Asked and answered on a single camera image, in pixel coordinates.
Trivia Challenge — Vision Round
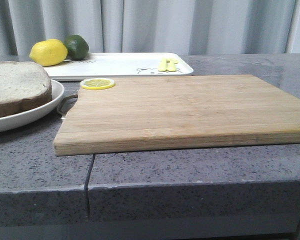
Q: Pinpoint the white bread slice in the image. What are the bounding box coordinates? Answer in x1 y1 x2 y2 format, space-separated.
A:
0 61 52 118

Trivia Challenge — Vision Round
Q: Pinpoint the white round plate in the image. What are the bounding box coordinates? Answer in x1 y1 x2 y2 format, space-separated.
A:
0 79 65 132

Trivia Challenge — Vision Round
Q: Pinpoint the white rectangular tray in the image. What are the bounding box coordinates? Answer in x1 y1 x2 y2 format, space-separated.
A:
44 52 194 82

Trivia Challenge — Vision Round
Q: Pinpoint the wooden cutting board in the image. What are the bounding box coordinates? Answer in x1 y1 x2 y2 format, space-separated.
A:
53 75 300 156

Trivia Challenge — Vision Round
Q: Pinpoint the lemon slice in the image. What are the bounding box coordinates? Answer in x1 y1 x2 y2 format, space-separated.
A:
80 78 116 90

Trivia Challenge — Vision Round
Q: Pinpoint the grey curtain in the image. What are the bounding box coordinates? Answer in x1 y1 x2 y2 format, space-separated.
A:
0 0 300 56

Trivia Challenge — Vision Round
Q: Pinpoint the green lime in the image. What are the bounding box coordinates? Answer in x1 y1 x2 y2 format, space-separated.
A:
64 35 89 61

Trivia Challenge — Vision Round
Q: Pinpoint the yellow lemon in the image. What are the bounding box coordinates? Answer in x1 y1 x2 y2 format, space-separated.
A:
29 39 68 67

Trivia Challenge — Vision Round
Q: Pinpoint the metal cutting board handle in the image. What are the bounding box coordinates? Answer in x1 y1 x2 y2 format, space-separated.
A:
56 89 79 121

